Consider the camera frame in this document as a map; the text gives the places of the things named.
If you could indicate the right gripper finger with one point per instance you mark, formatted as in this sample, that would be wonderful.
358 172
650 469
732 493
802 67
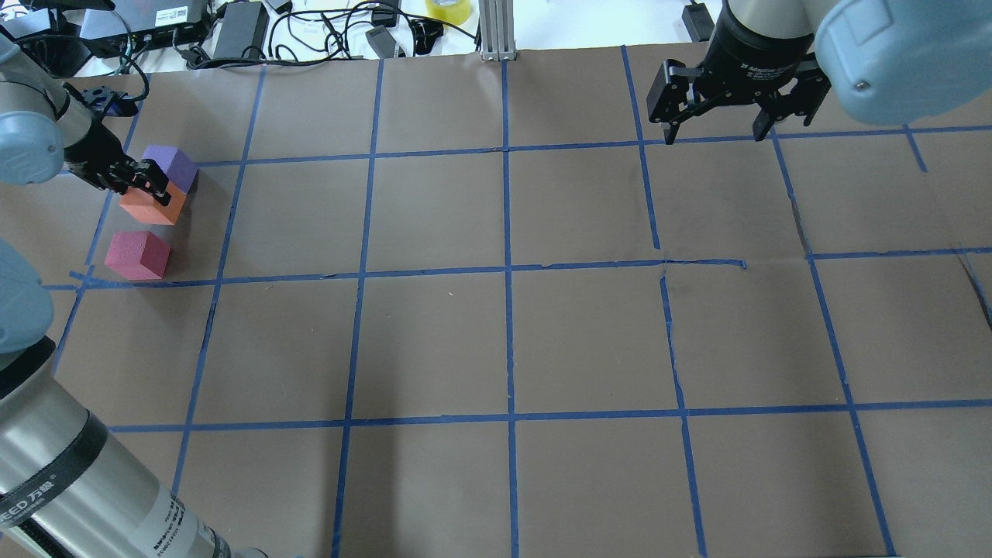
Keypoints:
763 124
671 132

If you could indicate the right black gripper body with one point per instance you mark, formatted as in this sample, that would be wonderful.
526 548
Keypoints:
750 50

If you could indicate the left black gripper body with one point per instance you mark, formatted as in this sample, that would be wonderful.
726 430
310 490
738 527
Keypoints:
94 151

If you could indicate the orange foam block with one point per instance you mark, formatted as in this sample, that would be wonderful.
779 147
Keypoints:
144 208

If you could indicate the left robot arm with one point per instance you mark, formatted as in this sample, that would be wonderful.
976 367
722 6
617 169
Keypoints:
69 487

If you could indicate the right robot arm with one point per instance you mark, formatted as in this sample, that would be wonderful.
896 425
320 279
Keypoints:
888 62

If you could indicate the purple foam block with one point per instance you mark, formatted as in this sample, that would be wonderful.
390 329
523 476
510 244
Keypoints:
178 167

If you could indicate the red foam block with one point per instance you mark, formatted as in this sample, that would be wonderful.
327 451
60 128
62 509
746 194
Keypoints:
138 256

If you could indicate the black power adapter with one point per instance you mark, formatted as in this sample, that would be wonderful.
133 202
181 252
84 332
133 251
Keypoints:
698 22

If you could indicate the large black power brick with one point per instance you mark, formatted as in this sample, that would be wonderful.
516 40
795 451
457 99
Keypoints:
242 31

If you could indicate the yellow tape roll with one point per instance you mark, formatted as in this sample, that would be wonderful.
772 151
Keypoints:
455 12

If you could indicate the aluminium frame post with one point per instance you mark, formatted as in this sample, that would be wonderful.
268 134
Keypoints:
497 40

